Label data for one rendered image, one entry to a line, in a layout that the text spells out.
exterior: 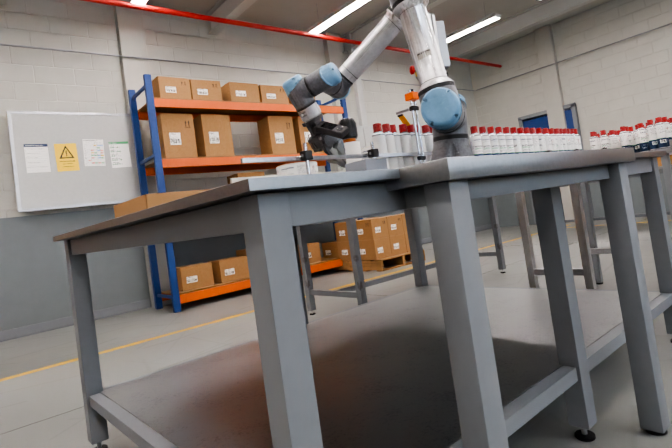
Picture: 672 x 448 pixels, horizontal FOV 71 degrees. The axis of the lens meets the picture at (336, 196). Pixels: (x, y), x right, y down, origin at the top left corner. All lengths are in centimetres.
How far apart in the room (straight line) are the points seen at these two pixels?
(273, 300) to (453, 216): 36
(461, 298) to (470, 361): 11
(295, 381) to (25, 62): 563
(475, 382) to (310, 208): 43
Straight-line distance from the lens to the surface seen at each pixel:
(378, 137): 184
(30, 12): 640
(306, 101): 165
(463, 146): 159
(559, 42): 1012
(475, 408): 97
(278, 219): 77
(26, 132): 583
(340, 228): 628
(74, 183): 579
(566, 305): 157
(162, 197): 122
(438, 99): 146
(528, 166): 109
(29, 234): 580
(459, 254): 89
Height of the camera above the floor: 76
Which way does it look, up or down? 2 degrees up
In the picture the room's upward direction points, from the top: 8 degrees counter-clockwise
